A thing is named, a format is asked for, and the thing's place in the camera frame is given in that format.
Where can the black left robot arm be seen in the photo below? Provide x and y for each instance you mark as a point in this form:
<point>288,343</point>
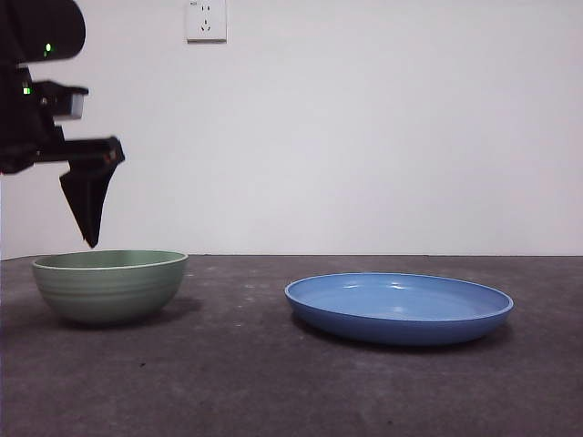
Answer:
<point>27,32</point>

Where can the blue plate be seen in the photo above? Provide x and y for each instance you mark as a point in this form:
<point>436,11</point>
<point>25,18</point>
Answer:
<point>396,328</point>

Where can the white wall socket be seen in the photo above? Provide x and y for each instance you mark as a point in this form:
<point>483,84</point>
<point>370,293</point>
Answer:
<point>206,23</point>

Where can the pale grey left wrist camera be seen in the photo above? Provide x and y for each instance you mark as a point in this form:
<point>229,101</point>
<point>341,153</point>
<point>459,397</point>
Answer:
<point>77,107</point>

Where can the green ribbed bowl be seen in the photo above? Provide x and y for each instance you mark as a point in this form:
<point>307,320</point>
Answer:
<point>109,293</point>

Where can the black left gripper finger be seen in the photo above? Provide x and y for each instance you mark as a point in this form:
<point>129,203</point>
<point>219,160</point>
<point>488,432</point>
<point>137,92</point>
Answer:
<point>84,205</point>
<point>105,173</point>

